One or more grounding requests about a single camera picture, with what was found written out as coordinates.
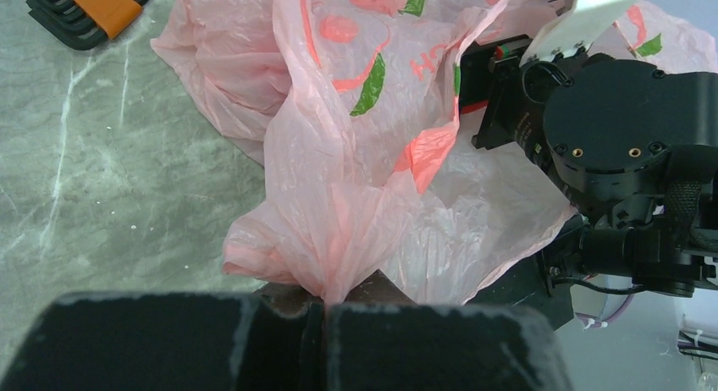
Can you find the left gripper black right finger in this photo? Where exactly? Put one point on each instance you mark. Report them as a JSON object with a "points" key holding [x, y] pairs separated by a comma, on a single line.
{"points": [[378, 339]]}

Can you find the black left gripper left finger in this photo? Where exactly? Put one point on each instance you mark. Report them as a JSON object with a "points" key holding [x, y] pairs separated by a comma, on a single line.
{"points": [[169, 341]]}

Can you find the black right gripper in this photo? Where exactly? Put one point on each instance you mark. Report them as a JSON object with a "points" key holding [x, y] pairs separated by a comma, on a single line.
{"points": [[631, 147]]}

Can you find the pink plastic bag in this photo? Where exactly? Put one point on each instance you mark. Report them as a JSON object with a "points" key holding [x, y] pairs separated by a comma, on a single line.
{"points": [[351, 108]]}

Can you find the black orange hex key set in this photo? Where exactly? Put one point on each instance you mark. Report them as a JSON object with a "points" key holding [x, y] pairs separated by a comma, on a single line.
{"points": [[85, 24]]}

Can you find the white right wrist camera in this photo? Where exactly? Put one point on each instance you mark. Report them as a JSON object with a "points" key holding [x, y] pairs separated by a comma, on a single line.
{"points": [[577, 28]]}

